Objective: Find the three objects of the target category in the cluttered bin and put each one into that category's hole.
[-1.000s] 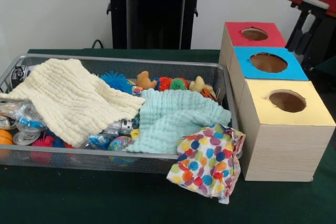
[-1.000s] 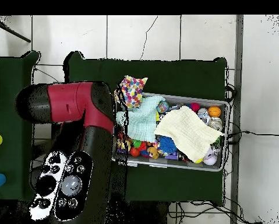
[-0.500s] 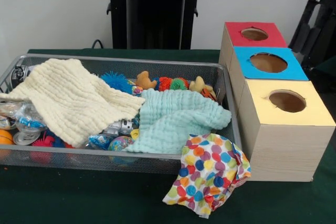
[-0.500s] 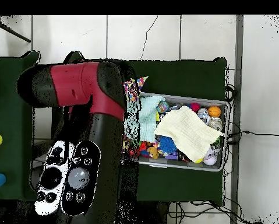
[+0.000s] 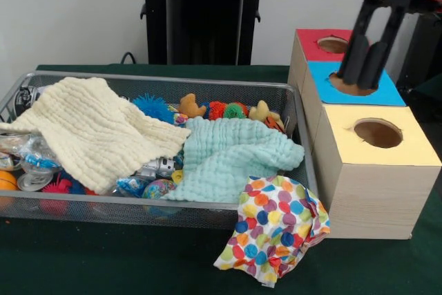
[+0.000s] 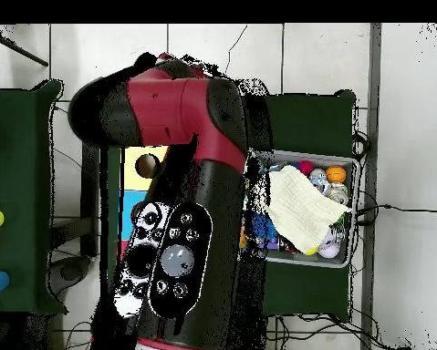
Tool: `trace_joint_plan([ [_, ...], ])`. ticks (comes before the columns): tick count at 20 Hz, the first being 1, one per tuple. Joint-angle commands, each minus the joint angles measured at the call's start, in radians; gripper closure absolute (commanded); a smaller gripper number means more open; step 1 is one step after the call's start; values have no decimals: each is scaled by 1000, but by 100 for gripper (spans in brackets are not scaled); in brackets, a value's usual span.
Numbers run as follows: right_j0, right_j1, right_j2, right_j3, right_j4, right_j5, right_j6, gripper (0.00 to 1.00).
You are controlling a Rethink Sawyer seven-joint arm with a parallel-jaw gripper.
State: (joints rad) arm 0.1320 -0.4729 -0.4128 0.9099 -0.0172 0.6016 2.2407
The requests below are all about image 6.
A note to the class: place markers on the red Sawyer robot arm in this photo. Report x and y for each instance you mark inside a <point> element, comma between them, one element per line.
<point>174,105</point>

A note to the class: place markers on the wooden box with three holes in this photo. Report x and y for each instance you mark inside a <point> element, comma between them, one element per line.
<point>132,178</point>

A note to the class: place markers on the shallow silver mesh bin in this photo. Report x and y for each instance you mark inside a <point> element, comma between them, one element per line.
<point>313,260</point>

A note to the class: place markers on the large blue spiky ball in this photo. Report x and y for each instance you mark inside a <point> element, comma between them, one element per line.
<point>262,226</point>

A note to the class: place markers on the cream yellow cloth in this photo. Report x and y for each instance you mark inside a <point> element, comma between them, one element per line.
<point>298,207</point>

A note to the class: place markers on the pink spiky ball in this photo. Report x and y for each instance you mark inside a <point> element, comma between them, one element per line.
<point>305,167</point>

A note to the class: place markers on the yellow ball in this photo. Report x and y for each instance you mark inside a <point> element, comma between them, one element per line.
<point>312,251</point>

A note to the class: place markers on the orange ball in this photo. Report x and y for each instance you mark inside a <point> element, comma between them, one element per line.
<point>335,174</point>

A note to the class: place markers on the silver can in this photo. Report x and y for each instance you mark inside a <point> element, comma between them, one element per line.
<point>338,193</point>

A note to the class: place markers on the white ball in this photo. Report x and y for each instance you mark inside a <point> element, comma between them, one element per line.
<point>329,248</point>

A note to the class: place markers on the grey round floor base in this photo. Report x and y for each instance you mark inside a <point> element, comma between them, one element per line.
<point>70,271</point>

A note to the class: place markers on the dark green side table cloth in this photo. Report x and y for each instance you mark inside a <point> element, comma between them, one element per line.
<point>17,164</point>

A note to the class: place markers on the black tripod leg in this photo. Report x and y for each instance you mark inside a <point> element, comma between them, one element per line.
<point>21,51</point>

